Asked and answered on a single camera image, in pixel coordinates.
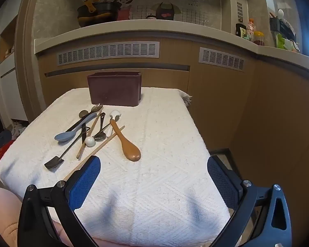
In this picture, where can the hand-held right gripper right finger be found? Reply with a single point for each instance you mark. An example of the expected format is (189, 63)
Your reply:
(221, 182)

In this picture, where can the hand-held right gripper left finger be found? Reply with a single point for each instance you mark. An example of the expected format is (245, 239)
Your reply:
(83, 182)

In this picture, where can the dark shovel-shaped spoon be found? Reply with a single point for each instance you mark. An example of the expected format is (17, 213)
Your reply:
(54, 163)

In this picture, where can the wooden chopstick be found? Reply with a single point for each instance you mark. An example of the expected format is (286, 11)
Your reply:
(90, 133)
(105, 142)

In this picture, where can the blue plastic spoon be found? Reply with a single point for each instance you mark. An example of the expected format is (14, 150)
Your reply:
(64, 136)

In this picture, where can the brown wooden spoon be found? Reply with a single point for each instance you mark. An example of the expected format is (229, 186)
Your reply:
(132, 153)

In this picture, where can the white ceramic spoon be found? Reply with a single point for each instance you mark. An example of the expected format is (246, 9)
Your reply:
(115, 113)

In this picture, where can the silver metal spoon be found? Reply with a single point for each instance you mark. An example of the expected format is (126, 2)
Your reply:
(96, 107)

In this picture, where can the dark red utensil holder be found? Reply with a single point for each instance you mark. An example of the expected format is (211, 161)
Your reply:
(113, 90)

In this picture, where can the white round-bowl spoon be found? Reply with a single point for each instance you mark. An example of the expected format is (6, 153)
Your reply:
(90, 141)

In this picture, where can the black thin utensil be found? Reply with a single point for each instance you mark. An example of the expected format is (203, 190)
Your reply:
(83, 133)

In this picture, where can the small metal spoon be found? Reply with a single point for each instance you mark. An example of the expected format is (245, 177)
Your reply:
(100, 135)

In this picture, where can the white woven towel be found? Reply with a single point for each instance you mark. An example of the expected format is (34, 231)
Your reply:
(157, 172)

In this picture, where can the short grey vent grille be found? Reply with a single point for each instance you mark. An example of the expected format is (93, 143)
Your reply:
(221, 59)

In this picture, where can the long grey vent grille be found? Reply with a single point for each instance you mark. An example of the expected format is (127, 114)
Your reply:
(108, 52)

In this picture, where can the jar with yellow lid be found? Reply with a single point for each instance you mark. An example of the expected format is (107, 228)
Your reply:
(258, 38)

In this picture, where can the dark food packet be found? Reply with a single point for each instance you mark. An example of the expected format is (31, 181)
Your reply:
(239, 30)

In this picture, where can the green and white packets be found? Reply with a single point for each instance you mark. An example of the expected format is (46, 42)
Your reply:
(285, 42)

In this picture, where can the black cooking pot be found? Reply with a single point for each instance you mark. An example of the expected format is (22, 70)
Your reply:
(97, 14)

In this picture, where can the black storage basket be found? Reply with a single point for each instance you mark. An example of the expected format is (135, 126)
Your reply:
(282, 25)

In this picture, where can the small dark kettle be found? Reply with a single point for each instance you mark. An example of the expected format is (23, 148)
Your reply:
(151, 17)

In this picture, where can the white egg-shaped object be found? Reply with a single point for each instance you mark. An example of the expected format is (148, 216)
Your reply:
(280, 13)

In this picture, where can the wall poster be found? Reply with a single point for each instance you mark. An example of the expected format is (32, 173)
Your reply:
(167, 2)

